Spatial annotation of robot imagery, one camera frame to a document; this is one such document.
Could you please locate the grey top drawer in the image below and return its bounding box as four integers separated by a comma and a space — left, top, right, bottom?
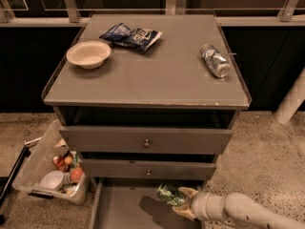
60, 126, 233, 155

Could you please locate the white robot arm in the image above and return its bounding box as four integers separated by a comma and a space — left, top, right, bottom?
173, 187, 305, 229

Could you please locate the green soda can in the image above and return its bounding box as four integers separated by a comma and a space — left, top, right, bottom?
156, 183, 186, 207

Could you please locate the white paper bowl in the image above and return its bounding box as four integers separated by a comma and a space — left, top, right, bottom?
67, 41, 112, 70

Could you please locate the white cup in bin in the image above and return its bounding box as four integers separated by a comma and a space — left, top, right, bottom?
40, 171, 64, 190

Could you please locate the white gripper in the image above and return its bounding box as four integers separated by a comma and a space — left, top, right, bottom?
173, 187, 227, 221

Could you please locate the grey bottom drawer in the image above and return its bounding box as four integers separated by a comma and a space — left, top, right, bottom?
89, 178, 205, 229

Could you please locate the black frame on floor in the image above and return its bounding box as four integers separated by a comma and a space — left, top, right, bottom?
0, 137, 40, 225

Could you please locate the white pole leg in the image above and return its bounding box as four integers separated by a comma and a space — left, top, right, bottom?
274, 68, 305, 125

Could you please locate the clear plastic bin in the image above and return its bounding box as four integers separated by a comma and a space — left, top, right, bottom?
12, 120, 90, 205

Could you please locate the red item in bin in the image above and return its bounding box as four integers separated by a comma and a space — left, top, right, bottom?
52, 156, 69, 173

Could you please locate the grey drawer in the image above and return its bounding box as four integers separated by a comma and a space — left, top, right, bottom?
60, 126, 233, 155
89, 178, 205, 229
81, 159, 216, 180

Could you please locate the silver soda can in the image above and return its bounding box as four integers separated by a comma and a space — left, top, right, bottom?
200, 44, 231, 78

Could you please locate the blue chip bag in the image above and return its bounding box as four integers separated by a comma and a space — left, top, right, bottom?
99, 23, 162, 52

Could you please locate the orange fruit in bin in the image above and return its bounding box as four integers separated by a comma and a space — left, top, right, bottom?
71, 167, 83, 183

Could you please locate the grey drawer cabinet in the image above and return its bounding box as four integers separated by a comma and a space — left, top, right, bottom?
41, 13, 253, 229

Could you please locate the grey middle drawer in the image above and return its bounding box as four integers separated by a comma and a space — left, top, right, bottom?
81, 159, 216, 180

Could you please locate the metal railing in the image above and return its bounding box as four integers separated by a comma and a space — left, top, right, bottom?
0, 0, 305, 27

